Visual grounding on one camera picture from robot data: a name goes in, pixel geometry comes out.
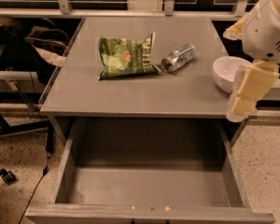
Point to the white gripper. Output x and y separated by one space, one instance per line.
265 34

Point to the green jalapeno chip bag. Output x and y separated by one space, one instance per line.
123 57

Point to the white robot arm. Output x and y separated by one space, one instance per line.
259 31

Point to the open grey top drawer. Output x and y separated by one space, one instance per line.
148 171

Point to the dark bag on chair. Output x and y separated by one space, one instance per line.
49 43

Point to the white ceramic bowl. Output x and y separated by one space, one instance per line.
224 70

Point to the crushed silver can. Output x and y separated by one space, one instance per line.
178 58

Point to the grey cabinet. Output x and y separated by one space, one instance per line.
191 92

